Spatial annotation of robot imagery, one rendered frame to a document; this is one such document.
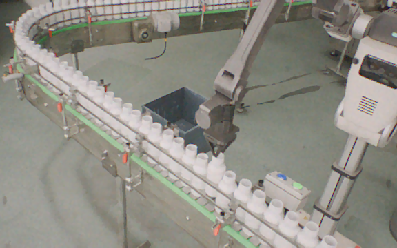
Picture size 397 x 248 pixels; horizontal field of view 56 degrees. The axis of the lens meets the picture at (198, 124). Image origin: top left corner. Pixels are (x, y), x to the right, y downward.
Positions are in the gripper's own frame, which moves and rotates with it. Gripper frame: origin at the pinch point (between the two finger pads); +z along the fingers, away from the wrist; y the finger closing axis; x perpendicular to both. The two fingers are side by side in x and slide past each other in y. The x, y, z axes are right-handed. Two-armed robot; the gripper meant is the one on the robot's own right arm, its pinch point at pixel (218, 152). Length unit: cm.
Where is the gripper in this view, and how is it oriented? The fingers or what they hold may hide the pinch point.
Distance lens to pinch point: 119.3
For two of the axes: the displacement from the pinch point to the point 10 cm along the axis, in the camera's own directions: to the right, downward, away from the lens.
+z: -0.8, 8.1, 5.8
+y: -6.8, 3.8, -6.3
